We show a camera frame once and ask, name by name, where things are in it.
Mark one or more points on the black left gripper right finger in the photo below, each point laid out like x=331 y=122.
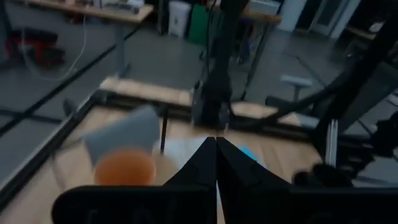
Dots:
x=248 y=193

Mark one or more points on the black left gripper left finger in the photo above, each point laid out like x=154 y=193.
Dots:
x=192 y=193

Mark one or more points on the blue mug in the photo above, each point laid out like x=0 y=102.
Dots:
x=247 y=152

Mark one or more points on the peach plastic cup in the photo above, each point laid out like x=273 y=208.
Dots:
x=124 y=169

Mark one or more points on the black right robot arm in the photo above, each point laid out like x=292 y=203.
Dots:
x=217 y=93

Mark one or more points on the grey folded cloth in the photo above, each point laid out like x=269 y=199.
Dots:
x=124 y=130

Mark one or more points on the grey metal floor bar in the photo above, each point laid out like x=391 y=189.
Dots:
x=295 y=81

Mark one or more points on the green bin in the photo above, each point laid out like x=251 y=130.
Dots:
x=199 y=25

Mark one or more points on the white bin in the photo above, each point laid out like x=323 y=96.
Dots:
x=179 y=18

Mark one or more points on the wooden background table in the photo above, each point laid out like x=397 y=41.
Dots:
x=124 y=15

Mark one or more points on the red cart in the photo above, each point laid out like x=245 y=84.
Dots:
x=46 y=53

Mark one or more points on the black metal table frame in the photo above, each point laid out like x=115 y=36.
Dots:
x=43 y=152

